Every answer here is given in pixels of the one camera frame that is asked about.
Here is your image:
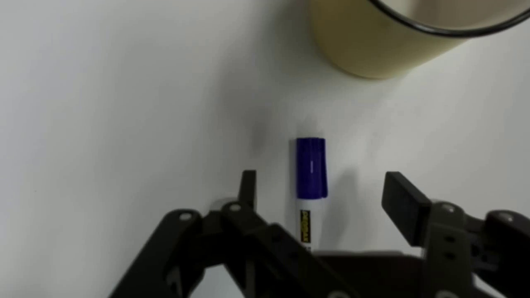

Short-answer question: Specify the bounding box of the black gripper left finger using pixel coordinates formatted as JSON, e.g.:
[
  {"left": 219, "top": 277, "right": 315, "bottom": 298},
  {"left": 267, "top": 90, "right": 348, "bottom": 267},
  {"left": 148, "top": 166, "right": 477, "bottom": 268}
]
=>
[{"left": 110, "top": 169, "right": 356, "bottom": 298}]

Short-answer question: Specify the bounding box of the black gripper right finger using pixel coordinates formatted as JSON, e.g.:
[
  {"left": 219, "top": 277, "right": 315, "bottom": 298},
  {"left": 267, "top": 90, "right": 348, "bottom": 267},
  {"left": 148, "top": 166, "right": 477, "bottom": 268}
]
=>
[{"left": 380, "top": 169, "right": 530, "bottom": 298}]

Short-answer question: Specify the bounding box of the blue capped white marker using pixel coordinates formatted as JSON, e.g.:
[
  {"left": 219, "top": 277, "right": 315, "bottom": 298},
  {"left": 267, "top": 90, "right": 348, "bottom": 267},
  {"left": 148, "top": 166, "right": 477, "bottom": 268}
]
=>
[{"left": 290, "top": 136, "right": 332, "bottom": 253}]

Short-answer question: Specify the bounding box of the yellow enamel mug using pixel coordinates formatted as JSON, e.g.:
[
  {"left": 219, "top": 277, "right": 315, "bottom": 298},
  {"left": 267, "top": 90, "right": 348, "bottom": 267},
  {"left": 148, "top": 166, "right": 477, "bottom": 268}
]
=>
[{"left": 307, "top": 0, "right": 530, "bottom": 83}]

